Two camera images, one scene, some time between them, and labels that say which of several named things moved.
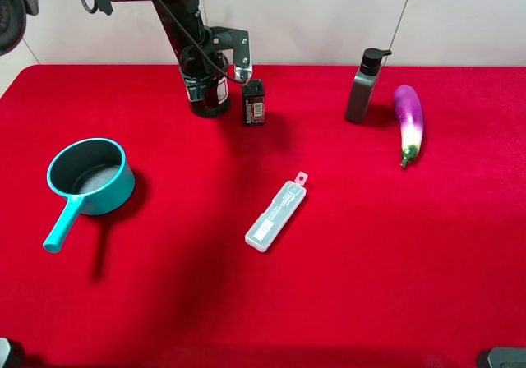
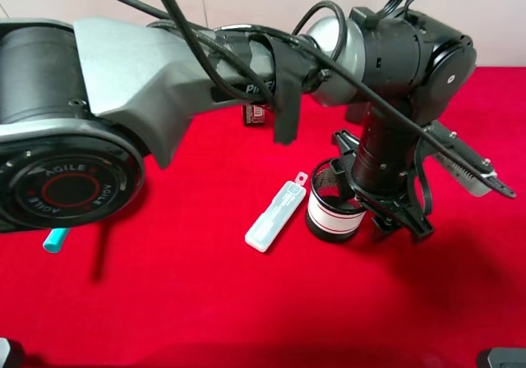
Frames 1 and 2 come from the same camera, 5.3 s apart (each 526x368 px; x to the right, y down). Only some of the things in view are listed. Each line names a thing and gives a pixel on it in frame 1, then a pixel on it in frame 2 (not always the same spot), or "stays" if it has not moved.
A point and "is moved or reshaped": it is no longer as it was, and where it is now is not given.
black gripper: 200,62 → 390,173
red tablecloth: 379,266 stays
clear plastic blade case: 276,214 stays
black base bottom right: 507,357 stays
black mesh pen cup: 208,95 is moved or reshaped
